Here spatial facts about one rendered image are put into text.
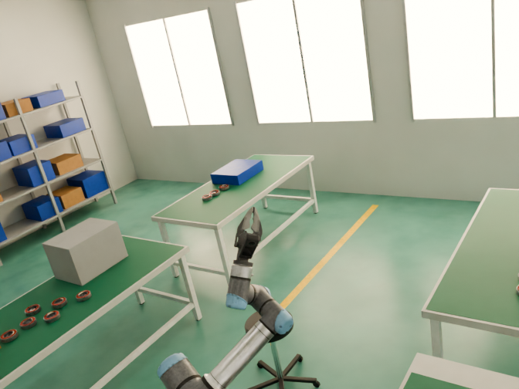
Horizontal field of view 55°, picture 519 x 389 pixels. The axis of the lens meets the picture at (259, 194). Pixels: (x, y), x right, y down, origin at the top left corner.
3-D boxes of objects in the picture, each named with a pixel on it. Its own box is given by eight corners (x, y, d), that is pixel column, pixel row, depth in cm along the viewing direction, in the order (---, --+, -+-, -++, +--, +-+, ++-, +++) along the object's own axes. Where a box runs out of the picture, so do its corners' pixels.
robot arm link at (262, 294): (270, 316, 183) (252, 315, 175) (252, 299, 190) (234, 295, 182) (282, 299, 182) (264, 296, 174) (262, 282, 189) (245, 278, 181)
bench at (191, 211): (168, 278, 539) (150, 216, 512) (264, 205, 678) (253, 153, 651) (233, 293, 487) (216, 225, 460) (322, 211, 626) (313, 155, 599)
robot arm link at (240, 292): (235, 307, 180) (219, 306, 174) (240, 277, 182) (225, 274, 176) (252, 311, 175) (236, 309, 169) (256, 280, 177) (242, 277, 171)
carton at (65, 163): (45, 174, 749) (41, 162, 742) (69, 164, 779) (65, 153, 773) (60, 175, 725) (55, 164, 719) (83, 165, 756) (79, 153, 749)
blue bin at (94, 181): (72, 197, 788) (66, 179, 777) (93, 186, 819) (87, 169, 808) (88, 198, 764) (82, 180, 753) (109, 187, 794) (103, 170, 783)
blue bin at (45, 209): (26, 218, 729) (20, 204, 720) (47, 208, 755) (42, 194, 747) (42, 221, 705) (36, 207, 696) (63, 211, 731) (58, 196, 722)
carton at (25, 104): (-6, 118, 683) (-10, 106, 677) (18, 110, 709) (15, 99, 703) (9, 117, 660) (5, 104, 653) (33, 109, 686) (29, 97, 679)
